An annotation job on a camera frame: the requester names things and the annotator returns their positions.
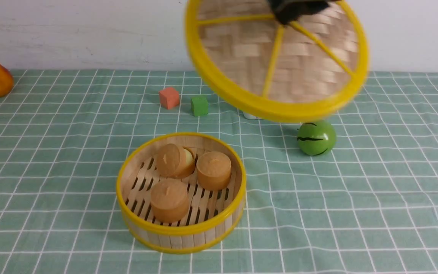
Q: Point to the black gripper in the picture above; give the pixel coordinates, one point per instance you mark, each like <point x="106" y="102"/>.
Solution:
<point x="286" y="11"/>

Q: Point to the woven bamboo steamer lid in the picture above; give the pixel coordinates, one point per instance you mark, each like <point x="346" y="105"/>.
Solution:
<point x="294" y="73"/>

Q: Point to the bamboo steamer basket yellow rim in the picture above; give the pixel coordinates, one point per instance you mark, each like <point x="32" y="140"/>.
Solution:
<point x="211" y="215"/>

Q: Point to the green lidded white storage box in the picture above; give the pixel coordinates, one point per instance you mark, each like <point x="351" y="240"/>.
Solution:
<point x="250" y="116"/>

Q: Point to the green foam cube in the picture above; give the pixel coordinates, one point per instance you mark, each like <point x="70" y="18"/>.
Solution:
<point x="199" y="105"/>

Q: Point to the green toy watermelon ball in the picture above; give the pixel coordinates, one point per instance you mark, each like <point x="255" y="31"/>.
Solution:
<point x="316" y="138"/>

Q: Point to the orange foam cube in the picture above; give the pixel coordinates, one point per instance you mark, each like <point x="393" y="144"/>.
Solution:
<point x="169" y="98"/>

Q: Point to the brown bun back right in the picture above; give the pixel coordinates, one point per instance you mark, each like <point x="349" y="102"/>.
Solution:
<point x="213" y="170"/>

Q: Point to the brown bun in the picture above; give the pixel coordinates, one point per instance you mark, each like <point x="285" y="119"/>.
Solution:
<point x="175" y="161"/>
<point x="213" y="170"/>
<point x="169" y="200"/>

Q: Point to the brown bun back left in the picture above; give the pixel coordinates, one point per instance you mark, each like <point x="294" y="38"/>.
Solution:
<point x="175" y="161"/>

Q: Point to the green checked tablecloth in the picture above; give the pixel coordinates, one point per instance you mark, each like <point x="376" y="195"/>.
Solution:
<point x="369" y="206"/>

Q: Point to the brown bun front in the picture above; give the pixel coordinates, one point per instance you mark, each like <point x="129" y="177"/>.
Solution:
<point x="169" y="200"/>

